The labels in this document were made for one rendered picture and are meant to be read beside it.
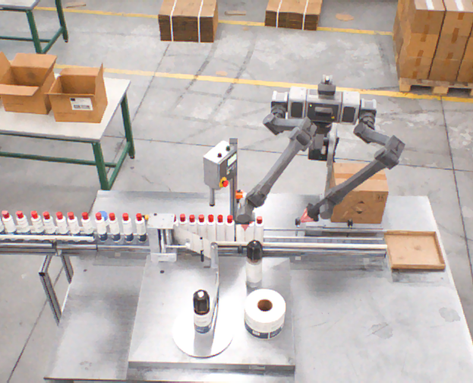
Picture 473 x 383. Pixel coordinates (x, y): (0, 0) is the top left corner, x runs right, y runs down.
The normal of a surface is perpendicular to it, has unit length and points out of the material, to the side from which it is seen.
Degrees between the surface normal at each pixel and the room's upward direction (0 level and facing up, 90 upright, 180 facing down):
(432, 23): 90
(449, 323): 0
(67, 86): 89
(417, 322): 0
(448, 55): 92
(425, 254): 0
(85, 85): 89
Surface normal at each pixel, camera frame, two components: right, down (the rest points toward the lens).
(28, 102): -0.13, 0.67
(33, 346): 0.00, -0.73
